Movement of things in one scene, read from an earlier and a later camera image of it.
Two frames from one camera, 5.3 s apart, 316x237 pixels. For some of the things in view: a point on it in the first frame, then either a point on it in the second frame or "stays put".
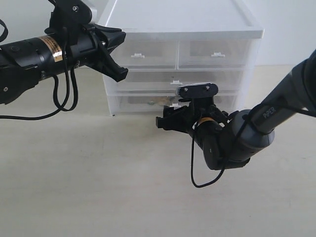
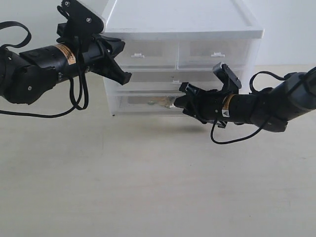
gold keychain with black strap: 162,100 stays put
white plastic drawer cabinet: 168,43 stays put
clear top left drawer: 147,55 stays put
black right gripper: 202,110 -> 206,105
